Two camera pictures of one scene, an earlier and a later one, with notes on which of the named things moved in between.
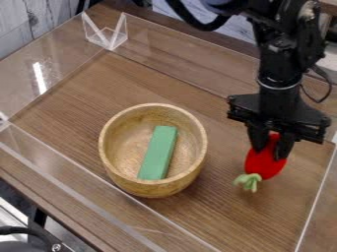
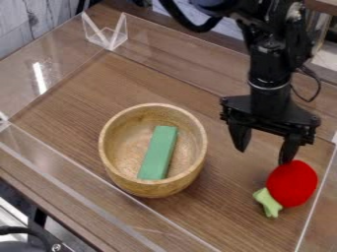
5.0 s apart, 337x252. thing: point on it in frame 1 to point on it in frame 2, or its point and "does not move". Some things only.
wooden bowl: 152,148 does not move
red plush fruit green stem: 260,164 to 291,187
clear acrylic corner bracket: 107,37 does not move
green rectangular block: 157,152 does not move
